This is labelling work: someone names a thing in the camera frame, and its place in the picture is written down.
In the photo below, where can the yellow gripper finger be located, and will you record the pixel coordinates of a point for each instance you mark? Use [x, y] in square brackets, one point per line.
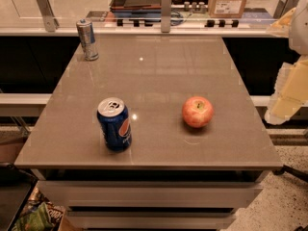
[282, 27]
[290, 92]

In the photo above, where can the blue pepsi can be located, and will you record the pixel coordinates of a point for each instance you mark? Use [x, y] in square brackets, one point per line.
[113, 117]

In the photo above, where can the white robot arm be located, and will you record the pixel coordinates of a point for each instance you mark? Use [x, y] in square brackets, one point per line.
[299, 41]

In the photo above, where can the silver redbull can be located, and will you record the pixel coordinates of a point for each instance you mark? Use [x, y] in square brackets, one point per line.
[86, 35]

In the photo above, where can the cardboard box with label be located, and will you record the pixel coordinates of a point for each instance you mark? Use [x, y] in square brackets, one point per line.
[226, 8]

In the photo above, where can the red apple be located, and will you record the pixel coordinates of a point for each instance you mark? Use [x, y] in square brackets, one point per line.
[197, 111]

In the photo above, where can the upper white drawer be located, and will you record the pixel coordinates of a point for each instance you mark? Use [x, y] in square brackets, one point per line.
[149, 194]

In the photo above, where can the white drawer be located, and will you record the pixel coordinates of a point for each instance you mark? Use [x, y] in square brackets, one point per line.
[149, 194]
[168, 221]

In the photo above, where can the lower white drawer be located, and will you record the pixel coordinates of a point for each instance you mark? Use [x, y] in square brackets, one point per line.
[168, 221]

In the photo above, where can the green chip bag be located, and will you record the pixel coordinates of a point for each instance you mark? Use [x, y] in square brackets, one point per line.
[39, 214]

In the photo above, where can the middle metal bracket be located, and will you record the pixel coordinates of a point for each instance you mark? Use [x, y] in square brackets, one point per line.
[165, 15]

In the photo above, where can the left metal bracket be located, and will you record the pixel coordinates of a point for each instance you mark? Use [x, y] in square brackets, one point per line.
[50, 22]

